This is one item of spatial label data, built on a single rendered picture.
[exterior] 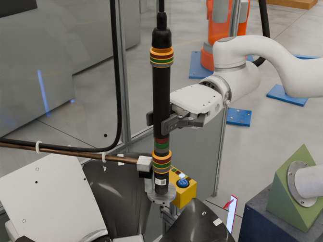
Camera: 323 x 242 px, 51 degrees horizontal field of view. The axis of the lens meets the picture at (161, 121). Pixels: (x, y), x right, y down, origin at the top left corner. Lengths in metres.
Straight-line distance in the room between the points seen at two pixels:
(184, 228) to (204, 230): 0.07
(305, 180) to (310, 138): 2.36
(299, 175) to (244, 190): 1.54
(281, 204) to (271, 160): 1.87
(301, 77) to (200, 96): 0.22
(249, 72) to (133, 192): 0.45
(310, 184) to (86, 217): 0.84
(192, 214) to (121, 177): 0.30
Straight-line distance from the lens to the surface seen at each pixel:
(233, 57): 0.81
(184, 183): 1.39
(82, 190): 1.16
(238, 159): 3.28
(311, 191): 1.45
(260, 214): 1.54
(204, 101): 0.73
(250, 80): 0.85
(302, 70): 0.80
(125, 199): 0.96
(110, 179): 0.98
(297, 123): 3.98
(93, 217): 1.17
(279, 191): 1.46
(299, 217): 1.49
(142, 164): 0.76
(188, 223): 1.12
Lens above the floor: 2.04
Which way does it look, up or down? 33 degrees down
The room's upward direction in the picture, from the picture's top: straight up
